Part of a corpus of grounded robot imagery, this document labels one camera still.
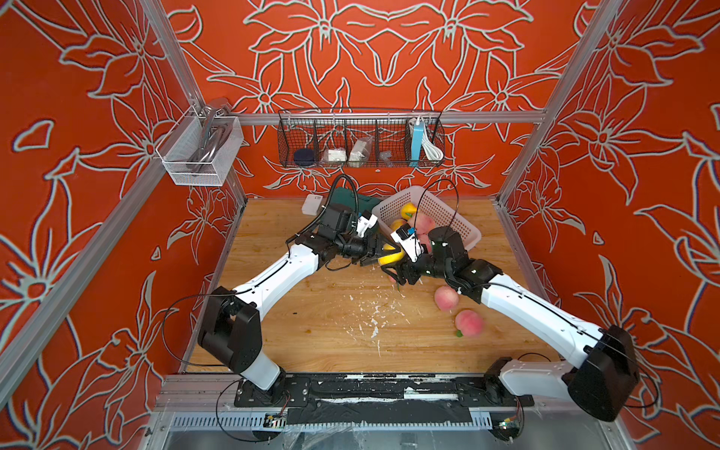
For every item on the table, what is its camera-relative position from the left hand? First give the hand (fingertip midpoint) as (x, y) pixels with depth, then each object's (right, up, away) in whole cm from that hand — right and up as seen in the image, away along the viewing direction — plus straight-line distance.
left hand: (393, 253), depth 74 cm
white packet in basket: (-16, +30, +13) cm, 37 cm away
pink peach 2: (+17, -15, +9) cm, 24 cm away
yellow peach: (+10, +13, +33) cm, 37 cm away
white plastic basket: (+17, +15, +39) cm, 45 cm away
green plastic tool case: (-13, +19, +42) cm, 48 cm away
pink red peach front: (+23, -21, +6) cm, 32 cm away
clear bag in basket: (-8, +34, +19) cm, 40 cm away
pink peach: (+14, +8, +21) cm, 26 cm away
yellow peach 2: (-1, -1, -3) cm, 3 cm away
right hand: (-2, -2, +1) cm, 3 cm away
